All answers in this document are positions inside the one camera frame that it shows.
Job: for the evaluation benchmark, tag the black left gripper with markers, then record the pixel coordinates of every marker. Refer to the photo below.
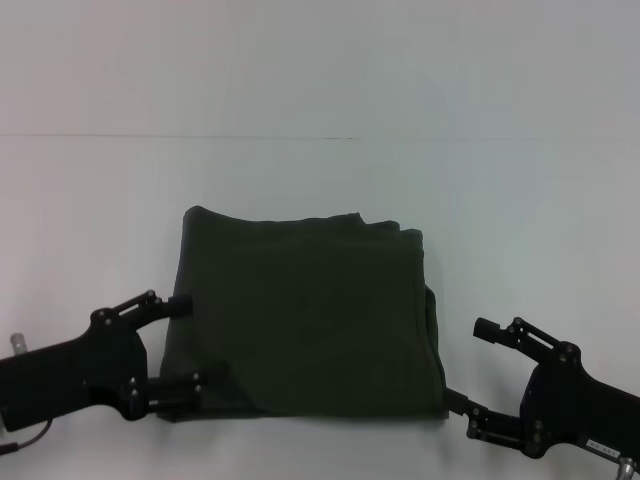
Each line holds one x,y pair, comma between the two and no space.
75,370

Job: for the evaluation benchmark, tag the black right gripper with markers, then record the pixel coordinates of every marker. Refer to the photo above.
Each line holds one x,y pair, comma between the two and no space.
575,405

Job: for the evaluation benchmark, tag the dark green shirt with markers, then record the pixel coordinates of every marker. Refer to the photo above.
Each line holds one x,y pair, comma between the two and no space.
300,320

